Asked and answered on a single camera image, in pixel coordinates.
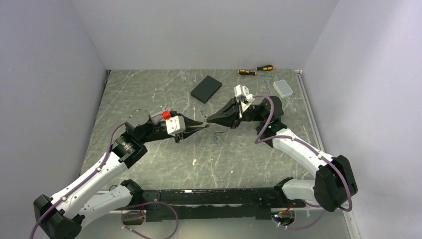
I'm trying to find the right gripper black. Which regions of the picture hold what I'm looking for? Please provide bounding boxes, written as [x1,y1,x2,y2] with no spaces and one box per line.
[206,96,266,130]

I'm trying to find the key bunch with rings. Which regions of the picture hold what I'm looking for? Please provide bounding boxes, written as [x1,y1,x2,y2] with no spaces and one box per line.
[200,111,225,144]

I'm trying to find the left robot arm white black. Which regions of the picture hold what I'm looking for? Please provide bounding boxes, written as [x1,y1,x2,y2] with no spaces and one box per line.
[29,109,207,239]

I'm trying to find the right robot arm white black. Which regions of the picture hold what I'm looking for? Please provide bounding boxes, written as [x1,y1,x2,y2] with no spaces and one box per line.
[206,94,358,212]

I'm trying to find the large silver wrench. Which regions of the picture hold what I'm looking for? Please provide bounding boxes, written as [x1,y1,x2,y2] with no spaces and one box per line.
[150,105,168,119]

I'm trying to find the black flat box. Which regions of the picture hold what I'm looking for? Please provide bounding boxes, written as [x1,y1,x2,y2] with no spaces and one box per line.
[190,75,222,104]

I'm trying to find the yellow black screwdriver front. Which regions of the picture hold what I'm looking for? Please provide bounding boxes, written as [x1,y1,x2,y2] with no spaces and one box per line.
[238,69,272,77]

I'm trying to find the orange black screwdriver rear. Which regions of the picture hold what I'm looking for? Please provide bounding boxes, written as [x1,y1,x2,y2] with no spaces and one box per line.
[253,65,274,71]

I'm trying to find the clear plastic box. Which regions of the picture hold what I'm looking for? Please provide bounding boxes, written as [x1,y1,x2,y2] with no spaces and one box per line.
[273,80,293,98]

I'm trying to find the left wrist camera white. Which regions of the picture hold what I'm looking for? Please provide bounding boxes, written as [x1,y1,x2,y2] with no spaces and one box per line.
[162,111,186,136]

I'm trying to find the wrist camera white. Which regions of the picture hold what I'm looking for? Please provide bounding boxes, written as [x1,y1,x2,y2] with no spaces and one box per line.
[233,84,254,113]
[162,111,186,136]

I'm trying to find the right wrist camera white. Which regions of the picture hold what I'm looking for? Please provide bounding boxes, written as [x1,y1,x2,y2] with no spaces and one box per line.
[233,84,254,113]

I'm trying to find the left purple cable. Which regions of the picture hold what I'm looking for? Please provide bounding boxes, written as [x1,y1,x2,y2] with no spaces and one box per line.
[29,114,180,239]

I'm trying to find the aluminium frame rail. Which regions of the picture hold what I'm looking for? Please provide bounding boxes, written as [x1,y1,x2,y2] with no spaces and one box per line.
[295,70,352,212]

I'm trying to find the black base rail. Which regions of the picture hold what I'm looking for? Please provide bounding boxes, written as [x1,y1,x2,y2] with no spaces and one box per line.
[123,187,305,222]

